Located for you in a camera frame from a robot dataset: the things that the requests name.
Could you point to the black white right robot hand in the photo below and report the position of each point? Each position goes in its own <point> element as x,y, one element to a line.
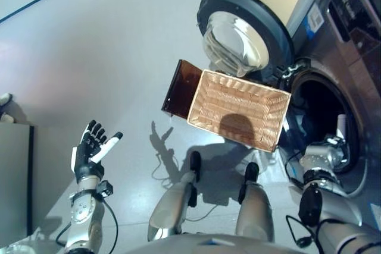
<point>342,126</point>

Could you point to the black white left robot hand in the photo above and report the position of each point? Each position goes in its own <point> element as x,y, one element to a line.
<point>86,161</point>

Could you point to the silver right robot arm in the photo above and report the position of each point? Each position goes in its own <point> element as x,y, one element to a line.
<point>333,206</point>

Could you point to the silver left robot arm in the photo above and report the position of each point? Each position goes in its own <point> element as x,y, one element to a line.
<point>83,209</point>

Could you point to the grey washing machine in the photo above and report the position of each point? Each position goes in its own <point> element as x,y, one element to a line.
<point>357,87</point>

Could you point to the beige slipper shoe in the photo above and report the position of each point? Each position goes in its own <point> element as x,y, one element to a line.
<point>5,99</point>
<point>6,118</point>

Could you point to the white blue notice sticker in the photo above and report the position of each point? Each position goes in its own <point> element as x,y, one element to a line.
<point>375,213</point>

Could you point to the silver left robot leg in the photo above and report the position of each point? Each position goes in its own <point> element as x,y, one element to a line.
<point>169,206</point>

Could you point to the silver robot leg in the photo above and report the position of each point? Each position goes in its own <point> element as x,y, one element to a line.
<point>256,206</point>
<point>169,206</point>

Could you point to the wicker laundry basket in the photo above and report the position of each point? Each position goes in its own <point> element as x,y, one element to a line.
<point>238,102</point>

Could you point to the blue energy label sticker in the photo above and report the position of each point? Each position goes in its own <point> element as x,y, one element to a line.
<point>314,22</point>

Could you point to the silver right robot leg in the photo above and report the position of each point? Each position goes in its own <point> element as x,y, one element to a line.
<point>256,206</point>

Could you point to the round glass washer door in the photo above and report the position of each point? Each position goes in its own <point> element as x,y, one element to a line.
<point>232,37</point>

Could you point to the grey robot torso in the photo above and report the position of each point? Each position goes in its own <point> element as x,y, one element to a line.
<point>208,245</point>

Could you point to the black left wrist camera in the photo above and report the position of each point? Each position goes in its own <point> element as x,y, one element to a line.
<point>105,188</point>

